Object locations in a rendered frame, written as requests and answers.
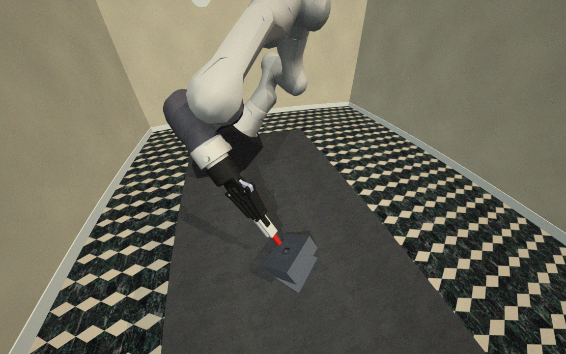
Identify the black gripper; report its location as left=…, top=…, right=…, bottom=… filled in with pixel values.
left=206, top=154, right=277, bottom=238

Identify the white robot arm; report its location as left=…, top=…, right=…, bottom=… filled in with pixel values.
left=163, top=0, right=331, bottom=170

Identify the grey sloped panel with square hole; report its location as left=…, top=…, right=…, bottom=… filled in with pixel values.
left=263, top=234, right=317, bottom=293

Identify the red peg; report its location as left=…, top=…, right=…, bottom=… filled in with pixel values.
left=272, top=234, right=282, bottom=246

